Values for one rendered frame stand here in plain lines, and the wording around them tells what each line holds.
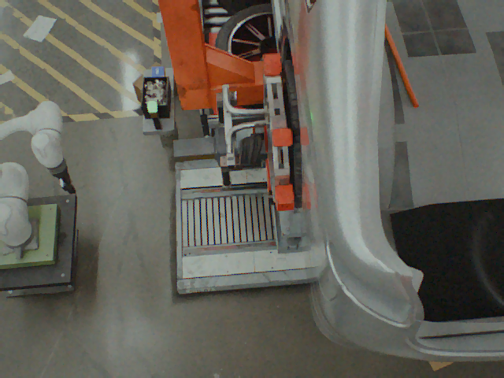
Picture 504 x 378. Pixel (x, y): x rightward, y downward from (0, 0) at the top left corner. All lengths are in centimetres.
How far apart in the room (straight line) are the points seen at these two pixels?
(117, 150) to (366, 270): 244
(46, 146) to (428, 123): 156
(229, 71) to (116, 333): 147
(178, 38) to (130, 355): 161
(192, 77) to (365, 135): 149
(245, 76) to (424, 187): 108
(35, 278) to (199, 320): 86
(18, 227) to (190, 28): 124
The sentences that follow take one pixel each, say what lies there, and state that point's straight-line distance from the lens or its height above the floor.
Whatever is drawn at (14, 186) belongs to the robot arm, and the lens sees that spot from 315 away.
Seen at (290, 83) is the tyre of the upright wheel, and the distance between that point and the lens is 250.
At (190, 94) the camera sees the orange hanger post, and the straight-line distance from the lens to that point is 313.
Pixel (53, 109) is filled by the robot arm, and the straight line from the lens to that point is 270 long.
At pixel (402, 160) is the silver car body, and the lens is 258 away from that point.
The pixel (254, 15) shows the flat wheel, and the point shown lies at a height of 50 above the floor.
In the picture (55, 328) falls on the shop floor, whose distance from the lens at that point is 343.
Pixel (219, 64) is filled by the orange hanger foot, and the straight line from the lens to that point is 304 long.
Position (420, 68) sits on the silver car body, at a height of 105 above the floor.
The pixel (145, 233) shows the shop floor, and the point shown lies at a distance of 350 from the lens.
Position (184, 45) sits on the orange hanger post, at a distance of 287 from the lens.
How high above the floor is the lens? 311
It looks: 61 degrees down
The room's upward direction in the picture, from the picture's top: 4 degrees counter-clockwise
